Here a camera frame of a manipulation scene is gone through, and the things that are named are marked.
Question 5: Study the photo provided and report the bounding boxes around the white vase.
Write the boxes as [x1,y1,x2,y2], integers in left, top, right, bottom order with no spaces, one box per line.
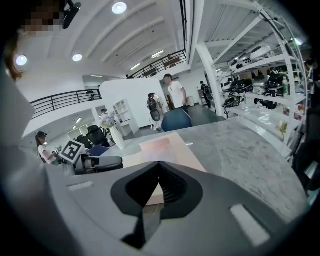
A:
[109,125,125,151]

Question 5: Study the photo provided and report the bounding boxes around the pale flower bouquet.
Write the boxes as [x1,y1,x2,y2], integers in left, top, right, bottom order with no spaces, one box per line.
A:
[99,112,117,130]

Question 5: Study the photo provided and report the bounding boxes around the green bottle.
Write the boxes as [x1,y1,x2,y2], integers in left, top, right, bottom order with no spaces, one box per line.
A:
[282,75,291,97]

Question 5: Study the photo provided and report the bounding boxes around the black devices on shelves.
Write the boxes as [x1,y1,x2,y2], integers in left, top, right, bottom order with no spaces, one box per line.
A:
[220,44,291,111]

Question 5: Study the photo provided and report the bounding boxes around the white shelf rack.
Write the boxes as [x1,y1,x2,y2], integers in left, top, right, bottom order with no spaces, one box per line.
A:
[194,0,309,157]

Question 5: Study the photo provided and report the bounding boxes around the black office chair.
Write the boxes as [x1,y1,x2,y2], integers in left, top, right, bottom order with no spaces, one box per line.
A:
[85,124,111,149]

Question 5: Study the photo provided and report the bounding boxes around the white bookcase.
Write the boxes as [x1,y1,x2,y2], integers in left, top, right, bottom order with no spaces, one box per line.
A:
[113,98,140,138]

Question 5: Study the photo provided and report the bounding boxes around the black balcony railing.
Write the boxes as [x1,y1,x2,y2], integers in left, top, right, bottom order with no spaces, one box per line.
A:
[29,89,104,120]

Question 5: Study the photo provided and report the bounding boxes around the person's torso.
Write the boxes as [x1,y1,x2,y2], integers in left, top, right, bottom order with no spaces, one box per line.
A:
[0,32,51,176]

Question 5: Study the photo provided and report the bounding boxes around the blue chair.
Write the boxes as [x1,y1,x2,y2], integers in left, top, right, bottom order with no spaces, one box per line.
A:
[87,145,111,158]
[160,108,193,133]

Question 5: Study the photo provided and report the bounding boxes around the black mezzanine railing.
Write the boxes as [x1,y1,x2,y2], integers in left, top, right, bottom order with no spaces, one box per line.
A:
[125,49,189,80]

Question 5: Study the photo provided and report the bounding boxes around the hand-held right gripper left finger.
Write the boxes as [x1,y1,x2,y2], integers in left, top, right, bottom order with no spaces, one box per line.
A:
[52,161,160,256]

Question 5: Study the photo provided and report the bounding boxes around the black head-worn camera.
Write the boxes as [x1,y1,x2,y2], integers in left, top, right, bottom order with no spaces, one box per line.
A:
[61,0,83,30]

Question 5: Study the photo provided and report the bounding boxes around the small flower vase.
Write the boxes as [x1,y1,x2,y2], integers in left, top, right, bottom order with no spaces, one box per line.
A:
[275,120,290,141]

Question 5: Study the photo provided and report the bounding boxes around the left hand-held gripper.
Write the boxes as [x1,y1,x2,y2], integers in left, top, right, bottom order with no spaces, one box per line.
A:
[58,140,125,175]

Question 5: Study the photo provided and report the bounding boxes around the blue chair back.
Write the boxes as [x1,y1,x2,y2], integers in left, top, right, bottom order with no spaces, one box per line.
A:
[160,108,193,133]

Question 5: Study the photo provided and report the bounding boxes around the person's head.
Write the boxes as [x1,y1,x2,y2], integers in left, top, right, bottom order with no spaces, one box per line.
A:
[21,0,64,35]

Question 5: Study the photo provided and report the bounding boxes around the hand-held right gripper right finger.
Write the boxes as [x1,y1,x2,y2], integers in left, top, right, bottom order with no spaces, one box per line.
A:
[147,161,296,256]

